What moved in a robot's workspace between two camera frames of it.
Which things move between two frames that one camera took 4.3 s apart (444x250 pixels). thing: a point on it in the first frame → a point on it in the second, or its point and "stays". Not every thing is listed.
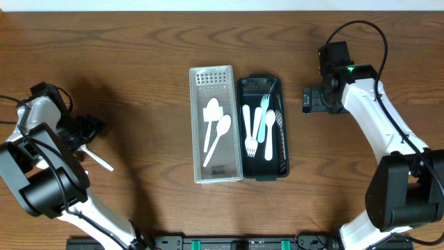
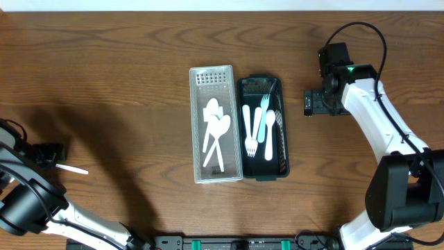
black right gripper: (311, 101) stays
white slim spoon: (211, 113) stays
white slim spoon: (83, 148) → (214, 126)
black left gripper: (84, 132) → (53, 153)
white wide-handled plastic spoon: (270, 117) stays
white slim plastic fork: (264, 102) stays
